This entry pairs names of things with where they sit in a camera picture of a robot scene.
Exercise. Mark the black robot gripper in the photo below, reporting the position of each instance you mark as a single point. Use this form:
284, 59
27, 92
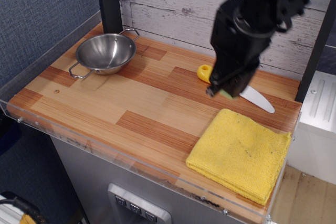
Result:
238, 47

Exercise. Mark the yellow handled white toy knife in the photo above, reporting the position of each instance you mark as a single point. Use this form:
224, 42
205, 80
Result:
249, 93

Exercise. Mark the small steel bowl with handles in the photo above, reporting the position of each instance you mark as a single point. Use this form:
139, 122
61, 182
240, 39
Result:
106, 54

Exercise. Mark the black left vertical post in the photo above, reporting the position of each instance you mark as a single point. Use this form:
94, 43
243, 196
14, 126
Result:
111, 16

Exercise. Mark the light green toy broccoli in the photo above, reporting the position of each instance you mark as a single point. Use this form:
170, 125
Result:
226, 94

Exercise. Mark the grey toy fridge cabinet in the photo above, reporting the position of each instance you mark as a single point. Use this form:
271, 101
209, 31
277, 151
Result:
154, 174

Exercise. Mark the yellow object bottom left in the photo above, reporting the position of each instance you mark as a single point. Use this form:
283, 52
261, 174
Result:
26, 219

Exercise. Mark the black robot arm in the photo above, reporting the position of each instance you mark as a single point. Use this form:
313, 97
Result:
274, 15

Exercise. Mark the clear acrylic table guard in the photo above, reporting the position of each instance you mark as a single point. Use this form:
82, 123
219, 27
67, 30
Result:
157, 98

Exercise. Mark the yellow folded cloth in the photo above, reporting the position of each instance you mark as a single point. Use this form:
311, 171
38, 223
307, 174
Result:
240, 154

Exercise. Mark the silver dispenser button panel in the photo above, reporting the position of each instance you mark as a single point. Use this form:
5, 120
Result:
137, 205

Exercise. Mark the black right vertical post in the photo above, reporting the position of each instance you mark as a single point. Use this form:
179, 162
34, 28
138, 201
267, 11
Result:
319, 18

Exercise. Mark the white ribbed side platform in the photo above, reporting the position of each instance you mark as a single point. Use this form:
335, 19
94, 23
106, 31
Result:
313, 148

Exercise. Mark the black vertical post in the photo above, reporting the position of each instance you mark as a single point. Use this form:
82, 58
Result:
319, 18
111, 16

